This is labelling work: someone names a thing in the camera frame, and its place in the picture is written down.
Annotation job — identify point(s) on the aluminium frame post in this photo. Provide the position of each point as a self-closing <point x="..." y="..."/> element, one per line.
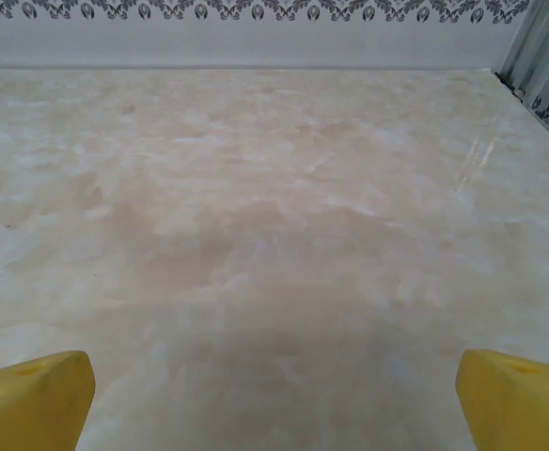
<point x="533" y="47"/>

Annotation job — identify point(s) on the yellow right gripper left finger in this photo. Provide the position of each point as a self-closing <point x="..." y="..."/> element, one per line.
<point x="35" y="404"/>

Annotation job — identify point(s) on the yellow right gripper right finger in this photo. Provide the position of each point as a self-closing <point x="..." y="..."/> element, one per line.
<point x="519" y="409"/>

